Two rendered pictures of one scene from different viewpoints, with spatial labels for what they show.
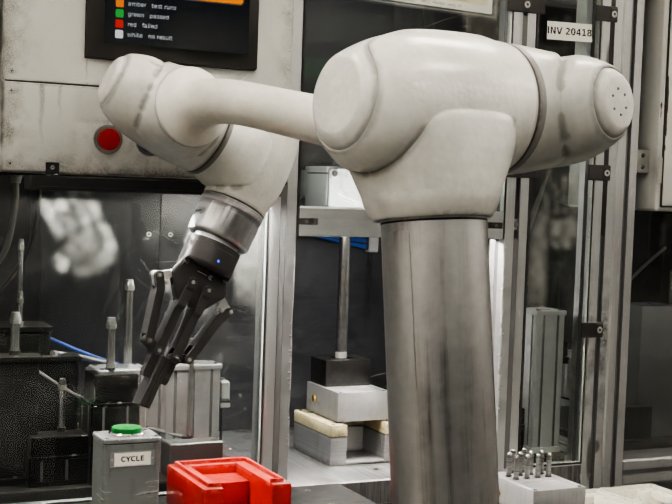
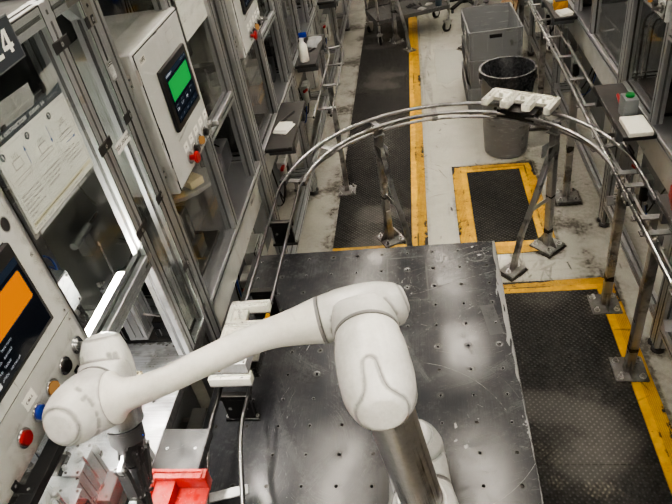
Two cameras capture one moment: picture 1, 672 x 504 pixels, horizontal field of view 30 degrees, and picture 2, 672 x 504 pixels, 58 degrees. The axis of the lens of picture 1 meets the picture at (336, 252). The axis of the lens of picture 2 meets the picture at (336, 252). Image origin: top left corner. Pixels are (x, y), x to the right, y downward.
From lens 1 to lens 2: 1.33 m
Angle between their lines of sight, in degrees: 59
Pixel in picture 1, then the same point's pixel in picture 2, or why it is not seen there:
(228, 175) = not seen: hidden behind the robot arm
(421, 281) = (410, 434)
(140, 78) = (90, 416)
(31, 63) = not seen: outside the picture
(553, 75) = (393, 312)
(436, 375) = (421, 453)
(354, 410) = not seen: hidden behind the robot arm
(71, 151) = (15, 466)
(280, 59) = (53, 297)
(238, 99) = (172, 386)
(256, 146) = (127, 371)
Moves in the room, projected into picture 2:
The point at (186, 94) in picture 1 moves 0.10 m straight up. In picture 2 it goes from (127, 402) to (107, 366)
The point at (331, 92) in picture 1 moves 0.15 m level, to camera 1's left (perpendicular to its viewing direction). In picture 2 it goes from (377, 414) to (333, 486)
